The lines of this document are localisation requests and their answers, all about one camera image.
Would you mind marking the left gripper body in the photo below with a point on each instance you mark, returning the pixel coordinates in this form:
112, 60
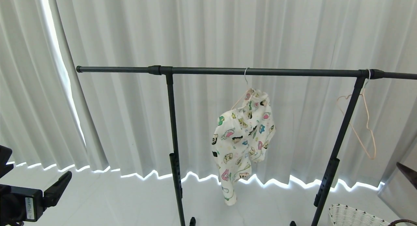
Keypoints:
19, 203

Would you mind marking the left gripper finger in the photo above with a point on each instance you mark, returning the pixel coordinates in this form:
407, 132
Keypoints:
57, 190

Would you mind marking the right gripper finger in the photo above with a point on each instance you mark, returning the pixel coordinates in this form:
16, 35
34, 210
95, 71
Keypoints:
410, 175

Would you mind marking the pink clothes hanger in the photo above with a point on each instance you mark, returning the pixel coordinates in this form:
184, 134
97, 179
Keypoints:
367, 123
245, 76

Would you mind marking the cream printed garment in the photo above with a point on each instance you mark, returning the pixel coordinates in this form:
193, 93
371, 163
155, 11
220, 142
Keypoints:
241, 138

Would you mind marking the white laundry basket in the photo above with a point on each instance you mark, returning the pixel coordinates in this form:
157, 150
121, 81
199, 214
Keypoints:
352, 218

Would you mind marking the black clothes rack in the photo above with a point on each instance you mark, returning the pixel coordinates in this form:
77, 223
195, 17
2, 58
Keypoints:
260, 71

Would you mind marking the white curtain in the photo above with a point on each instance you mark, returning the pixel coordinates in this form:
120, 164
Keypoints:
130, 121

